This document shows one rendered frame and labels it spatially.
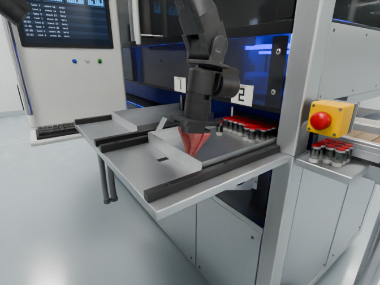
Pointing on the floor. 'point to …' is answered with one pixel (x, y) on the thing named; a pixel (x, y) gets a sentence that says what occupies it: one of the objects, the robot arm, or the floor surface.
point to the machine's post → (293, 130)
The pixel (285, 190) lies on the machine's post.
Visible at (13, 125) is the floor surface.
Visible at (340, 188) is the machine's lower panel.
